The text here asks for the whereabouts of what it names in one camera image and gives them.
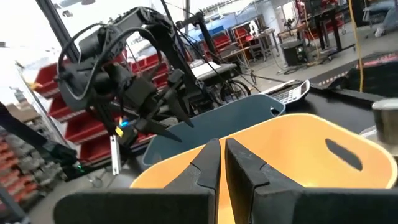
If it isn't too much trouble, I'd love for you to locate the black standing desk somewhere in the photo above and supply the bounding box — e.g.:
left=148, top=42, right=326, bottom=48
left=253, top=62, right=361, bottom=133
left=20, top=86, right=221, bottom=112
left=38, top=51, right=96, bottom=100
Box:
left=306, top=4, right=356, bottom=60

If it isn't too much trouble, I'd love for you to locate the black cable loop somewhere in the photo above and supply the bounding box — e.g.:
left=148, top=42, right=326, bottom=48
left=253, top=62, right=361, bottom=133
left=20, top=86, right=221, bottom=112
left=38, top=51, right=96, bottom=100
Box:
left=219, top=79, right=252, bottom=103

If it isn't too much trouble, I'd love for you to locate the black floor mat striped edge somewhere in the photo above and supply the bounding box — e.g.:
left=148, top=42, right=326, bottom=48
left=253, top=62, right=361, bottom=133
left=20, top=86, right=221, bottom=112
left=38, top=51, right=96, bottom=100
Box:
left=310, top=66, right=359, bottom=88

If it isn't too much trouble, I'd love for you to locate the yellow cable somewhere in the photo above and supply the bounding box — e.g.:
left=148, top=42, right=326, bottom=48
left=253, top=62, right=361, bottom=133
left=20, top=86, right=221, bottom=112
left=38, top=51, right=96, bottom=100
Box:
left=347, top=0, right=364, bottom=93

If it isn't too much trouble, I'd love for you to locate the black crate with red lid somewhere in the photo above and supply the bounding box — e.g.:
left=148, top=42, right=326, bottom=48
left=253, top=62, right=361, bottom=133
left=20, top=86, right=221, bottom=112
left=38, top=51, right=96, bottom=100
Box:
left=346, top=52, right=398, bottom=98

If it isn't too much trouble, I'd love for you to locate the grey desk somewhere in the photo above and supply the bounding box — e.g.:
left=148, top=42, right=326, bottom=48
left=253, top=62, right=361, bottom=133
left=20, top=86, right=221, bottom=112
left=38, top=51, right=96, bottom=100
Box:
left=189, top=60, right=238, bottom=86

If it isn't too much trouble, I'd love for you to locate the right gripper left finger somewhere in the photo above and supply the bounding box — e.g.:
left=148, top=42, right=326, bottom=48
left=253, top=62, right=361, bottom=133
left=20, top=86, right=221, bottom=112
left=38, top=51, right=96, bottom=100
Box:
left=53, top=138, right=222, bottom=224

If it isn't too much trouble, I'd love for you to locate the grey work table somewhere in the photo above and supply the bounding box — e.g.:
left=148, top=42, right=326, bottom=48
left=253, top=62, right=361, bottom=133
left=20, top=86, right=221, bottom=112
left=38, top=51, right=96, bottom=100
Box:
left=245, top=27, right=280, bottom=62

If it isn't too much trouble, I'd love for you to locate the black computer tower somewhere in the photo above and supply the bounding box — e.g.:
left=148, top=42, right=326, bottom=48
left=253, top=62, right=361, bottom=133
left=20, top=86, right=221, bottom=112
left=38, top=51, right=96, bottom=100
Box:
left=281, top=40, right=308, bottom=67

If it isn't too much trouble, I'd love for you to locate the yellow plastic bin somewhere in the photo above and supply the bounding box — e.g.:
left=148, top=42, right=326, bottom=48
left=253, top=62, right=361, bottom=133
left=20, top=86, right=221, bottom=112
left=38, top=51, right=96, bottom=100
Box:
left=129, top=113, right=398, bottom=224

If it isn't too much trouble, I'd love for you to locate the person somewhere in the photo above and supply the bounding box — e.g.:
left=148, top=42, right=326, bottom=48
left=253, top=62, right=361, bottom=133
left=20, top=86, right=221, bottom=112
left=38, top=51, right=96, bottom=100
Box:
left=374, top=0, right=398, bottom=38

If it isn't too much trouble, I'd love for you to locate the silver frame bracket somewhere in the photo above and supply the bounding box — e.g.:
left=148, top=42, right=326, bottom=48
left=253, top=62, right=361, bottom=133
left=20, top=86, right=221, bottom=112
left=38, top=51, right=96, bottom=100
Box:
left=110, top=135, right=121, bottom=175

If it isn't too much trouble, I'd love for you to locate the small red storage bin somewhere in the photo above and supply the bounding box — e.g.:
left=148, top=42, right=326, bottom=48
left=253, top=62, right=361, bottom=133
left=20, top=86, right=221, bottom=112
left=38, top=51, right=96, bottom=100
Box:
left=132, top=55, right=164, bottom=74
left=152, top=70, right=169, bottom=90

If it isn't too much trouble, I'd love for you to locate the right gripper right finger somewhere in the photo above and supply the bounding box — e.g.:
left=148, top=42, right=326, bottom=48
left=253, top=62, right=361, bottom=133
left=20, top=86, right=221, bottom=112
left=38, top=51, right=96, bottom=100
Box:
left=225, top=138, right=398, bottom=224

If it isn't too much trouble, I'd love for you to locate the stainless steel cup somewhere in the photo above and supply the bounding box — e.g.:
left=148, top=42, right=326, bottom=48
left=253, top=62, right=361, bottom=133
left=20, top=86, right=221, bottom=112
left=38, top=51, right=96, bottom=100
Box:
left=360, top=98, right=398, bottom=156

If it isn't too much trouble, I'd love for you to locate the white desk calculator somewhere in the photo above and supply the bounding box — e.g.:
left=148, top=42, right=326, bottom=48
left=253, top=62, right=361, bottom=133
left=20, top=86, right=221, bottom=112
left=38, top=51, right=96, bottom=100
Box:
left=260, top=79, right=311, bottom=107

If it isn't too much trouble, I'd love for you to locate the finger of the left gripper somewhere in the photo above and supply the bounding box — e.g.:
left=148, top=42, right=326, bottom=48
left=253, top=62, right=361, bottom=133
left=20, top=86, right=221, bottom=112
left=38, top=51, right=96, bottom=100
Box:
left=166, top=70, right=194, bottom=128
left=135, top=118, right=183, bottom=143

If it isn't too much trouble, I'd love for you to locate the white figure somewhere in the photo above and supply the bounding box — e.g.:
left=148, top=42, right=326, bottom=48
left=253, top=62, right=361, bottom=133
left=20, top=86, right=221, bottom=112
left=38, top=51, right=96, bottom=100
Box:
left=248, top=19, right=259, bottom=37

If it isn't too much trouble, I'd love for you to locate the blue plastic bin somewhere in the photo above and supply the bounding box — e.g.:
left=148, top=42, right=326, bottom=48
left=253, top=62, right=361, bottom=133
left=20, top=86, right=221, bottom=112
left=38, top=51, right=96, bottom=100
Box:
left=142, top=94, right=286, bottom=167

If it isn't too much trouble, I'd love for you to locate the red plastic storage bin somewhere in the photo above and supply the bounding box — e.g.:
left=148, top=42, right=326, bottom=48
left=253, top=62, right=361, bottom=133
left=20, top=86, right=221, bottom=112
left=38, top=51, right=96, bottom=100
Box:
left=79, top=136, right=115, bottom=165
left=34, top=62, right=60, bottom=98
left=48, top=95, right=85, bottom=123
left=64, top=116, right=110, bottom=144
left=211, top=32, right=233, bottom=52
left=234, top=26, right=250, bottom=43

